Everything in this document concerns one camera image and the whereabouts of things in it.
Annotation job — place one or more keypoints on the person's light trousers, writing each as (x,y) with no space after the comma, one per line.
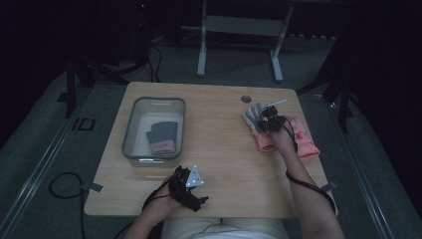
(229,229)

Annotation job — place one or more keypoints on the grey plastic bin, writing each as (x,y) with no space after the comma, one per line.
(139,132)

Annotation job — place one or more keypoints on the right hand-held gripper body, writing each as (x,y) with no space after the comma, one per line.
(276,122)

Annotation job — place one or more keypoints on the grey table edge clip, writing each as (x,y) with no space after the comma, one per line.
(329,187)
(93,188)

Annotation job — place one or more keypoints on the pink glove with print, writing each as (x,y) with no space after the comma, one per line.
(307,142)

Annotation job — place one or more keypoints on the white metal desk frame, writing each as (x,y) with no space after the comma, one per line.
(245,25)

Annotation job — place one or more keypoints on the person's right hand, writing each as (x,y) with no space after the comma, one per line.
(283,142)

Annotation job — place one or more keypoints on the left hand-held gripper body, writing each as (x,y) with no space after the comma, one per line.
(194,178)

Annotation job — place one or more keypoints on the grey pink sock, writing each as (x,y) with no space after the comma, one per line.
(164,130)
(162,151)

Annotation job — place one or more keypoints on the pink glove grey palm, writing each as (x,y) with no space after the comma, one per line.
(262,142)

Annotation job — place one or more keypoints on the person's left hand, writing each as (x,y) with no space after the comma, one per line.
(162,202)

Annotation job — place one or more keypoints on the metal floor rail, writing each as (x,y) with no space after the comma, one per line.
(33,179)
(365,192)

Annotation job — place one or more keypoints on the black metal stand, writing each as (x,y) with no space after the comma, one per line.
(343,99)
(70,86)

